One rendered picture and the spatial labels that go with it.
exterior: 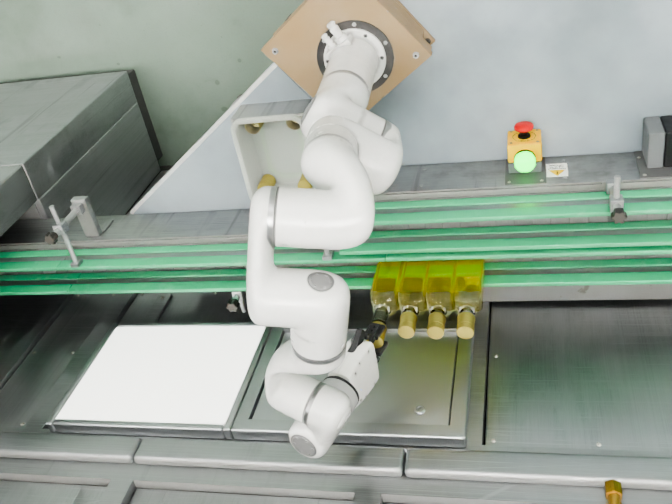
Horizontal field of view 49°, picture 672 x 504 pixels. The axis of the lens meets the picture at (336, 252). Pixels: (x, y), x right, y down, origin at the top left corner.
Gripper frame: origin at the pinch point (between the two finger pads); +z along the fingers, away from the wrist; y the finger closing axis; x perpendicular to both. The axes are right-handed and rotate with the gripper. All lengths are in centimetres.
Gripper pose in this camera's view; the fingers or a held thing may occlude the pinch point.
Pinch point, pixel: (375, 339)
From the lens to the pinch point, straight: 146.9
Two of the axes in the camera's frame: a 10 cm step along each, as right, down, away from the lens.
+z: 4.6, -5.5, 6.9
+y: -1.6, -8.2, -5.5
